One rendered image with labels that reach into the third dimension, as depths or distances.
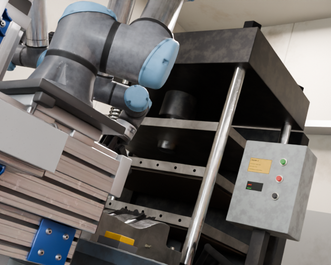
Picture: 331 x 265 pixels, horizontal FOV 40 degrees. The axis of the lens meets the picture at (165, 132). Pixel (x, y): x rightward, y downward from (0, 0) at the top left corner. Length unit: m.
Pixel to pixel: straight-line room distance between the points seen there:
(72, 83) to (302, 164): 1.37
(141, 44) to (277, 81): 1.65
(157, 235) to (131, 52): 0.84
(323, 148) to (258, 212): 2.29
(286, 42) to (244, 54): 2.82
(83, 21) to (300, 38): 4.17
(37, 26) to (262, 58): 1.20
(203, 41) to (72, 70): 1.57
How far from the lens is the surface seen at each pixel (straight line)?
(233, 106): 2.23
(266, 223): 2.08
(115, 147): 1.48
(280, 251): 2.84
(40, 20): 1.64
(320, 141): 4.36
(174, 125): 2.46
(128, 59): 0.97
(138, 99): 1.37
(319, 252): 4.05
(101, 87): 1.40
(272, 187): 2.12
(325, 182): 4.20
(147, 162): 2.43
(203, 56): 2.41
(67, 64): 0.96
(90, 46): 0.98
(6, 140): 0.73
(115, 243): 1.26
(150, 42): 0.98
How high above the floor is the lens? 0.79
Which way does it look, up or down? 16 degrees up
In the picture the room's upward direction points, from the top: 18 degrees clockwise
